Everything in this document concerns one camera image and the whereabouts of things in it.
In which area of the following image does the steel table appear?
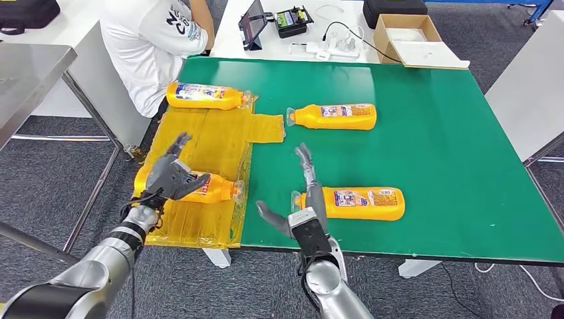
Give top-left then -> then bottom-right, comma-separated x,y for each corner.
0,44 -> 122,257

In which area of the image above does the black green electronic device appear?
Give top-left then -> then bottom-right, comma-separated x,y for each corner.
273,5 -> 315,39

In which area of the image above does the blue metal frame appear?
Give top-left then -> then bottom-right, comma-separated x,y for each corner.
425,0 -> 555,27

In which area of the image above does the white table foot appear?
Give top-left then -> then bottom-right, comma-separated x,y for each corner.
397,259 -> 442,278
202,249 -> 231,268

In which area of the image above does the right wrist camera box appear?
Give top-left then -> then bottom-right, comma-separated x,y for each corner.
287,207 -> 332,261

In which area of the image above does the orange bottle clear cap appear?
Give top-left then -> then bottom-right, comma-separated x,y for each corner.
286,103 -> 378,131
291,186 -> 406,222
134,165 -> 245,205
165,81 -> 253,111

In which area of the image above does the person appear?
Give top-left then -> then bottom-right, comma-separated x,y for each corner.
98,0 -> 216,119

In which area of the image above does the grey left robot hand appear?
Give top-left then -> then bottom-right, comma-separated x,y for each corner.
145,132 -> 212,203

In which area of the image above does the white power strip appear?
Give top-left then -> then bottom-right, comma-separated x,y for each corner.
305,37 -> 361,59

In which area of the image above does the black hard case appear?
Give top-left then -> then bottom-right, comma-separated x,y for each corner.
362,0 -> 428,30

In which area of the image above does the black desk cable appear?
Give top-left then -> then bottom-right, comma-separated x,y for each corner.
321,21 -> 402,64

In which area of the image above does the white floor cable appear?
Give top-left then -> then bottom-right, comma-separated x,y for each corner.
474,262 -> 564,301

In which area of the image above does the white table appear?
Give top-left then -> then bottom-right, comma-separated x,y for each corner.
0,0 -> 153,148
484,9 -> 564,167

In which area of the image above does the open cardboard box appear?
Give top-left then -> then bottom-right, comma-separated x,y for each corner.
372,14 -> 471,70

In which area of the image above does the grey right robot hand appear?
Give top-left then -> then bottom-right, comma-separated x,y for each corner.
255,142 -> 330,241

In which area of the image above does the white desk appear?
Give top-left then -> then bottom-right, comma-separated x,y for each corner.
208,0 -> 384,64

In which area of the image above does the black tablet on stand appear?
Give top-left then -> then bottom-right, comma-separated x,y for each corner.
238,0 -> 269,51

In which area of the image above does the black bag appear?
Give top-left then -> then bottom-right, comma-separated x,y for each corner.
0,0 -> 61,36

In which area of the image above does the black floor cable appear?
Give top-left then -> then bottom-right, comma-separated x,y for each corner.
440,262 -> 525,319

